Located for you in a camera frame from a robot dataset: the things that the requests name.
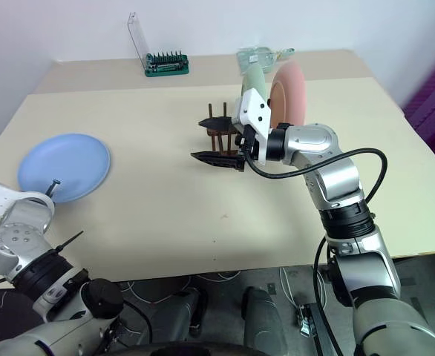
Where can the blue plate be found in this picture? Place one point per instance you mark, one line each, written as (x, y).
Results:
(65, 167)

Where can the metal floor bracket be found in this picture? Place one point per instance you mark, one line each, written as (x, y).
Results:
(304, 319)

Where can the clear plastic case lid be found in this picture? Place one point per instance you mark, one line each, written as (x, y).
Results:
(137, 41)

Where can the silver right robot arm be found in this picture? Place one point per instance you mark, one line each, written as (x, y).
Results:
(325, 174)

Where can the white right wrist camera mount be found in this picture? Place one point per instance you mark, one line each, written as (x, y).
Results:
(254, 105)

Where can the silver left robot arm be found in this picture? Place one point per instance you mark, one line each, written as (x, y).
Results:
(21, 244)

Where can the pink plate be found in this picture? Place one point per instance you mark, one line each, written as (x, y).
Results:
(290, 92)

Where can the green screwdriver bit set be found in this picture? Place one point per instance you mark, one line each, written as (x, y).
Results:
(167, 66)

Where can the dark left robot leg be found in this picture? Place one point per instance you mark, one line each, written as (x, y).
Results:
(182, 315)

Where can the green plate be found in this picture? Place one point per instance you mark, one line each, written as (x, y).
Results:
(255, 78)

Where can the dark robot leg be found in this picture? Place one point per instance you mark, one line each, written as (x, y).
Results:
(262, 319)
(182, 315)

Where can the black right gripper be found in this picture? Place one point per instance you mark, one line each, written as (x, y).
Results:
(248, 143)

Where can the dark right robot leg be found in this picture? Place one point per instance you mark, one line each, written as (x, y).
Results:
(262, 319)

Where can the clear plastic bag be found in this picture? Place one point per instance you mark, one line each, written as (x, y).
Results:
(252, 58)

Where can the wooden dish rack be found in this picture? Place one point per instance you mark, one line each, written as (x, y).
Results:
(219, 144)

